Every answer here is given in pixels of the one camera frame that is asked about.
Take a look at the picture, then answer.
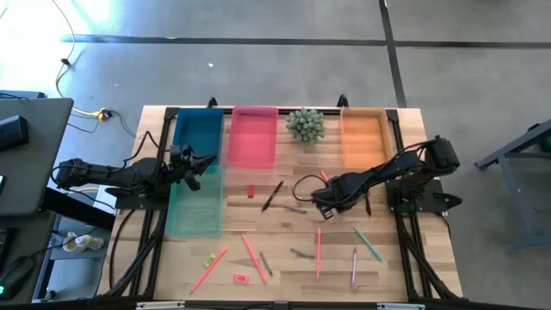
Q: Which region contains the long pink pencil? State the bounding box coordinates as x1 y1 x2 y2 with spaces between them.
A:
240 233 269 284

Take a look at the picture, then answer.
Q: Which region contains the teal pen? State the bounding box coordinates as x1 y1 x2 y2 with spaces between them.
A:
353 226 384 263

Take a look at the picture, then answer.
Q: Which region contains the black box device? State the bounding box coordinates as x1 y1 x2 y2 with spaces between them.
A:
0 115 30 152

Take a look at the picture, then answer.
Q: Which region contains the orange plastic bin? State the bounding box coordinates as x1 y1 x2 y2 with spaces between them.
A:
339 107 393 170

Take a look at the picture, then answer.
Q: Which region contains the white frame bracket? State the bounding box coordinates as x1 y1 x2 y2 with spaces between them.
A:
135 301 186 310
376 302 426 310

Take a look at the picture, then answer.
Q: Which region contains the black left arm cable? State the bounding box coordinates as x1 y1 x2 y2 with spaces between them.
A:
122 130 173 167

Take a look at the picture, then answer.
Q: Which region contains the orange pencil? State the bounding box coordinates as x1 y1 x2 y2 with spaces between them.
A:
189 246 228 296

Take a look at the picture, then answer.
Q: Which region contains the potted green succulent plant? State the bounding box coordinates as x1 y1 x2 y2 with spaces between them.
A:
285 107 327 146

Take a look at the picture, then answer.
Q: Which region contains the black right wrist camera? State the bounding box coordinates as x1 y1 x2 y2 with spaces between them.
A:
319 204 342 221

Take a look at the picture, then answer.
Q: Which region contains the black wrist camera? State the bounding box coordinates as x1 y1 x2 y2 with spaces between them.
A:
183 171 202 193
319 204 342 221

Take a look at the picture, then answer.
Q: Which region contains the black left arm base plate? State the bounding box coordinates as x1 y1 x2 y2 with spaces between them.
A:
104 184 170 212

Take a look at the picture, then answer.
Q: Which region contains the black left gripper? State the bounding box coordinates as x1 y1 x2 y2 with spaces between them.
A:
170 144 218 182

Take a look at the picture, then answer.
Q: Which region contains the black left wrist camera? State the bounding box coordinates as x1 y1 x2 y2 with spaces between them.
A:
183 171 202 193

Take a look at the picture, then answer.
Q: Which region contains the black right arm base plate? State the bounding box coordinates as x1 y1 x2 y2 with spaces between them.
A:
384 177 464 215

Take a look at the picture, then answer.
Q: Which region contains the teal plastic bin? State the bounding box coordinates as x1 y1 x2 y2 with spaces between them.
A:
164 165 225 239

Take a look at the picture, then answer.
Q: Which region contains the yellow floor cable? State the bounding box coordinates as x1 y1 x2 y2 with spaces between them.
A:
50 0 107 120

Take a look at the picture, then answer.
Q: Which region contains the pink plastic bin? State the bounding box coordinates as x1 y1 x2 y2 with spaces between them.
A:
226 105 280 169

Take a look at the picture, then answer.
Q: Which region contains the purple pen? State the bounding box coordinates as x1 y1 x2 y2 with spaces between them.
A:
350 246 358 290

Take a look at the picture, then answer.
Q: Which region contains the grey desk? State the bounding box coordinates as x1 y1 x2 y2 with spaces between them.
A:
0 97 75 218

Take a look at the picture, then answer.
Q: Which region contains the black aluminium rig frame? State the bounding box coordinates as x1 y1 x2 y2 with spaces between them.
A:
97 93 465 309

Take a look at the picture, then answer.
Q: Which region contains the blue plastic bin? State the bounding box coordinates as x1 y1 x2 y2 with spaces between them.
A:
171 107 225 167

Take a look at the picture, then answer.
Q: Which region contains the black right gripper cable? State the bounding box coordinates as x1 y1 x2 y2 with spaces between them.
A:
291 173 332 203

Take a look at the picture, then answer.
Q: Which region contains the black desk bar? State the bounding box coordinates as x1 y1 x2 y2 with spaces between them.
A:
40 187 116 232

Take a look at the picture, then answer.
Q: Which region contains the white rounded object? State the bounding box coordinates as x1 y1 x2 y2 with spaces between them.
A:
61 231 106 253

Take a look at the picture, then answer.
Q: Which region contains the black computer mouse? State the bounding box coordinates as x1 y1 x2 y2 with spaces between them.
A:
0 255 37 299

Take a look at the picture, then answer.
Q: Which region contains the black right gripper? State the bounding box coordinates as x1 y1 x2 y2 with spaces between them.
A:
311 171 372 208

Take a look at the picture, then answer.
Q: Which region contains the blue-grey metal cart frame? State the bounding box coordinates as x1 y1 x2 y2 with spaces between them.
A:
474 119 551 254

